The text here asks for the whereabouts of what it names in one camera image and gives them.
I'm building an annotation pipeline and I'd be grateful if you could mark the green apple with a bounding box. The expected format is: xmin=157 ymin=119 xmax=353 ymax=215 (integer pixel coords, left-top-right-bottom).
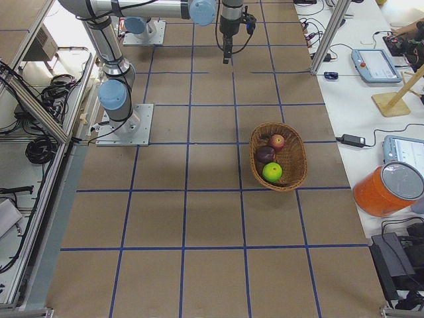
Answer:
xmin=262 ymin=162 xmax=283 ymax=183

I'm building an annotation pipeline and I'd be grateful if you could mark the dark red apple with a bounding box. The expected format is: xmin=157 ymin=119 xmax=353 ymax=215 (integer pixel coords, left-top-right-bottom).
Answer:
xmin=256 ymin=146 xmax=276 ymax=164

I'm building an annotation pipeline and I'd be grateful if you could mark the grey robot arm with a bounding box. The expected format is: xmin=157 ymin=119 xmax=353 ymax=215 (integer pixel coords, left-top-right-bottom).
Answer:
xmin=124 ymin=17 xmax=156 ymax=38
xmin=60 ymin=1 xmax=256 ymax=132

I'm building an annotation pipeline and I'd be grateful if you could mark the orange bucket with lid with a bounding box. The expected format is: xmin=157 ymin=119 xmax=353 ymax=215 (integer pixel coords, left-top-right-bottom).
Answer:
xmin=353 ymin=161 xmax=423 ymax=217

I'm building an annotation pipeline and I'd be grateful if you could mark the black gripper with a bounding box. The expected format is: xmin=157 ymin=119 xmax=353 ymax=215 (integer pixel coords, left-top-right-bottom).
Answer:
xmin=219 ymin=15 xmax=240 ymax=64

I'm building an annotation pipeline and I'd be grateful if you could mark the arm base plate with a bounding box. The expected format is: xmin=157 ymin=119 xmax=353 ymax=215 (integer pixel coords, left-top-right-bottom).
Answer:
xmin=123 ymin=18 xmax=166 ymax=46
xmin=95 ymin=103 xmax=154 ymax=146

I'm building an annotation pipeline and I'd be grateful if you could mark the woven wicker basket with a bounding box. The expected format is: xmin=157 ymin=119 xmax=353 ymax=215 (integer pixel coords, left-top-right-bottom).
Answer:
xmin=249 ymin=122 xmax=307 ymax=191

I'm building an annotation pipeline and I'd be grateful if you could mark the blue teach pendant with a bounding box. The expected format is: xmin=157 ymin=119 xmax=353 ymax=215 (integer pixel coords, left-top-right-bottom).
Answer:
xmin=382 ymin=135 xmax=423 ymax=169
xmin=350 ymin=49 xmax=402 ymax=83

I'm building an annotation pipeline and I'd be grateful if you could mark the red yellow apple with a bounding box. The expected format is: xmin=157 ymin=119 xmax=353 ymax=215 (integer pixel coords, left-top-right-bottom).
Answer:
xmin=268 ymin=134 xmax=285 ymax=152

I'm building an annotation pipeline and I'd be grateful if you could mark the wooden stand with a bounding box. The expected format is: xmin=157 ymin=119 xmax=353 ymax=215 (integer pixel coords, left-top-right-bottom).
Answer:
xmin=371 ymin=66 xmax=423 ymax=117

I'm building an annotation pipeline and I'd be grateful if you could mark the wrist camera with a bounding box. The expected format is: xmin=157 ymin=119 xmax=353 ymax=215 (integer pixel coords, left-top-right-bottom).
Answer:
xmin=242 ymin=13 xmax=256 ymax=36

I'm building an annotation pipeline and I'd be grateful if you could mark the black power adapter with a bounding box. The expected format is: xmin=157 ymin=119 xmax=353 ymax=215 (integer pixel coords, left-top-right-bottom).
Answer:
xmin=339 ymin=134 xmax=366 ymax=148

